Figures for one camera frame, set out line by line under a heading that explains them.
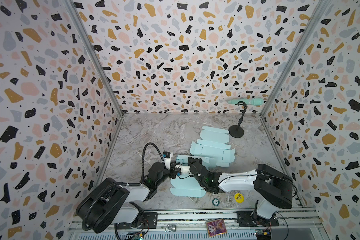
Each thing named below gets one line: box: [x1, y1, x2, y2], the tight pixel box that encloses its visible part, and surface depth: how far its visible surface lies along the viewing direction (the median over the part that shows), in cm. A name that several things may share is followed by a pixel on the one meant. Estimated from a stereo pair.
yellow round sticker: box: [234, 193, 245, 204], surface depth 83 cm
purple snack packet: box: [206, 218, 227, 238], surface depth 72 cm
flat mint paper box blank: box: [189, 126, 236, 168], surface depth 105 cm
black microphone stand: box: [228, 101, 248, 138], surface depth 112 cm
